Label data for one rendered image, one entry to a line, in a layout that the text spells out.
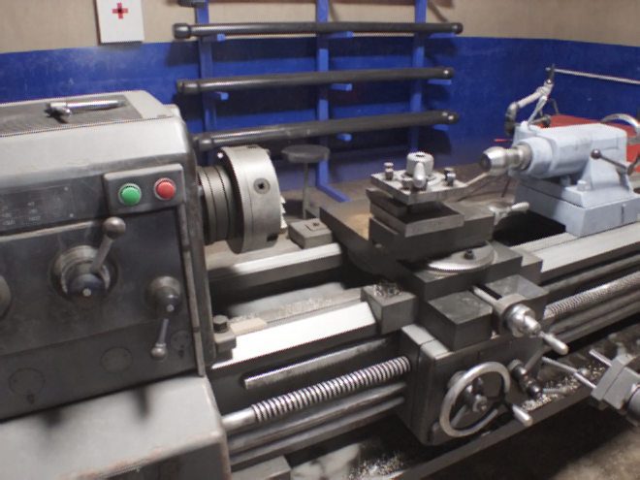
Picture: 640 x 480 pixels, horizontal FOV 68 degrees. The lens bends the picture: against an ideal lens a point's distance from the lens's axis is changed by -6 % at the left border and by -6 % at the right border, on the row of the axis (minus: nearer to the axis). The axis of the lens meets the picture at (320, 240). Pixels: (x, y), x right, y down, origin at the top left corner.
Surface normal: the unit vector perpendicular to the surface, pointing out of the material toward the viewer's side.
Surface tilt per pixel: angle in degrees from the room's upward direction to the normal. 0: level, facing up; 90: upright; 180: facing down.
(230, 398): 90
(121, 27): 90
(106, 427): 32
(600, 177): 67
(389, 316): 90
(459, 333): 90
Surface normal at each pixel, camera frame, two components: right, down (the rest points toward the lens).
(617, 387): -0.71, -0.41
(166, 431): 0.23, -0.58
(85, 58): 0.44, 0.36
